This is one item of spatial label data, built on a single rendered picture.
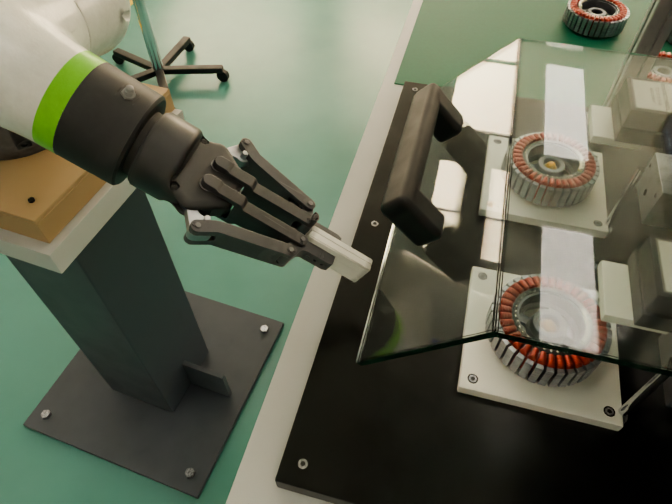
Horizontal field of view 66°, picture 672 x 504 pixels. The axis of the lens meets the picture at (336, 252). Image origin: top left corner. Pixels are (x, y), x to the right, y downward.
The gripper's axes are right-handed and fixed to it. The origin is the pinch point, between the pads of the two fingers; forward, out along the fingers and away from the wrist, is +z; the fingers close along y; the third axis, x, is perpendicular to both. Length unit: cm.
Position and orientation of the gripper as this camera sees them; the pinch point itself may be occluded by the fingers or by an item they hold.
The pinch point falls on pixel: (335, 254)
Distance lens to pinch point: 51.4
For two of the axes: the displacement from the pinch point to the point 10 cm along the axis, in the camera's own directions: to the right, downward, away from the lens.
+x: 4.8, -4.5, -7.6
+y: -2.6, 7.5, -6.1
